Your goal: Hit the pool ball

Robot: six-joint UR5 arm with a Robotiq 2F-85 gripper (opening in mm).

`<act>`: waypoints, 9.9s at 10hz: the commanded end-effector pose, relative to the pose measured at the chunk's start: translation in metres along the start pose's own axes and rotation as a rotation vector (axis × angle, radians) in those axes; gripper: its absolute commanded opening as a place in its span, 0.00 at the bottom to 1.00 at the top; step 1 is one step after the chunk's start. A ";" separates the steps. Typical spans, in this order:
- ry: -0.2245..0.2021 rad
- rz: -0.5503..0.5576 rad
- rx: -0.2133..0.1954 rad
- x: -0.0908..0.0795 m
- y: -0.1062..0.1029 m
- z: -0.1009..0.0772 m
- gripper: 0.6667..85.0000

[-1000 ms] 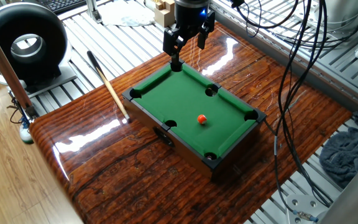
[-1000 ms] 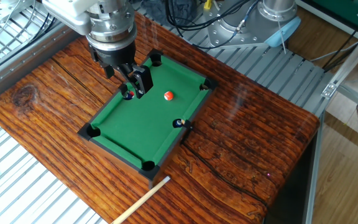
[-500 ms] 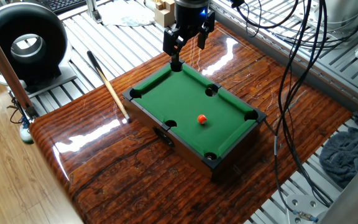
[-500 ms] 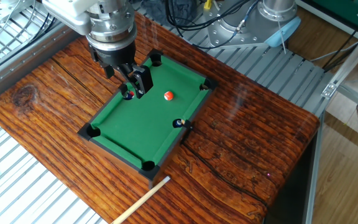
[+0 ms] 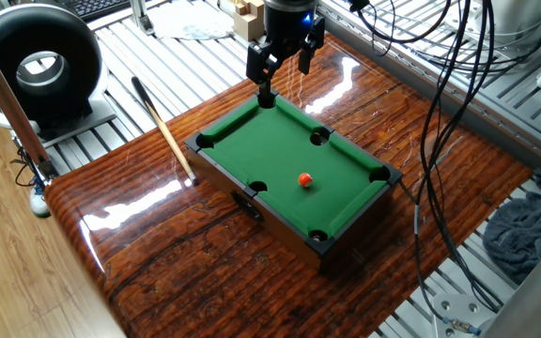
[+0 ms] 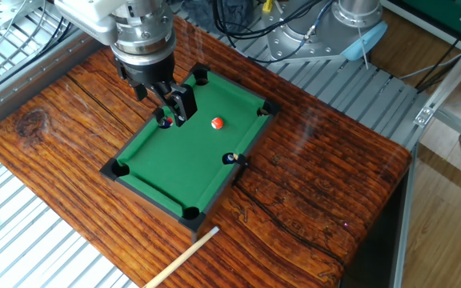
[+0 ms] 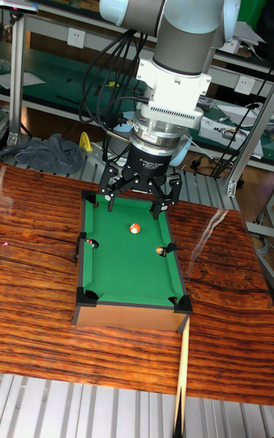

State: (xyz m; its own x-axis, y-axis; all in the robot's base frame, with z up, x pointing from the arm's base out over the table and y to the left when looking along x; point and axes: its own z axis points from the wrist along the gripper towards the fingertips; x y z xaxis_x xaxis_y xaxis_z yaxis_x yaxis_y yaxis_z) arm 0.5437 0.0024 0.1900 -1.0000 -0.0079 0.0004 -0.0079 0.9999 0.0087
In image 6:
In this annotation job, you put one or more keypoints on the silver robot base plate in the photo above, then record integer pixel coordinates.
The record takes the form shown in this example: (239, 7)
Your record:
(294, 44)

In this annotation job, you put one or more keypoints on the grey metal rail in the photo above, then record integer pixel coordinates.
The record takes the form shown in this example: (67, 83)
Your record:
(34, 84)

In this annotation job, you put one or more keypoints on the white wrist housing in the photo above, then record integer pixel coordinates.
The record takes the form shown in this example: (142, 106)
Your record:
(86, 16)

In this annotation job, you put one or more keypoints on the yellow plastic clip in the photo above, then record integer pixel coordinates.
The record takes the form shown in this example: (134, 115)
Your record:
(267, 5)

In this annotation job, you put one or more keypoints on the mini pool table, green felt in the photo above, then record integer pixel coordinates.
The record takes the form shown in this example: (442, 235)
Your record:
(182, 160)

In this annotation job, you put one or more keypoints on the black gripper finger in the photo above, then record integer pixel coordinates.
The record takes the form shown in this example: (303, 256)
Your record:
(182, 104)
(139, 91)

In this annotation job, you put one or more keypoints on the orange and white pool ball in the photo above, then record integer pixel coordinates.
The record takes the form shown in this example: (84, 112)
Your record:
(217, 123)

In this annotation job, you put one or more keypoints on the dark striped pool ball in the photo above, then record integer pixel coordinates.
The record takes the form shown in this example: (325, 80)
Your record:
(229, 158)

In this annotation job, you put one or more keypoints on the aluminium frame beam with bracket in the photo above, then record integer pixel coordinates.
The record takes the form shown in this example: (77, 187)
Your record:
(454, 80)

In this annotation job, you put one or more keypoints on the green panel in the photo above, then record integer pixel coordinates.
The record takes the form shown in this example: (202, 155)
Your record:
(446, 12)

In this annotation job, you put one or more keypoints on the dark red pool ball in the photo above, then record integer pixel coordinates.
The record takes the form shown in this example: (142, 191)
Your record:
(167, 122)

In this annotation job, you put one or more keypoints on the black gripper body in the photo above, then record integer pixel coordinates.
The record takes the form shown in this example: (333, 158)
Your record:
(146, 74)

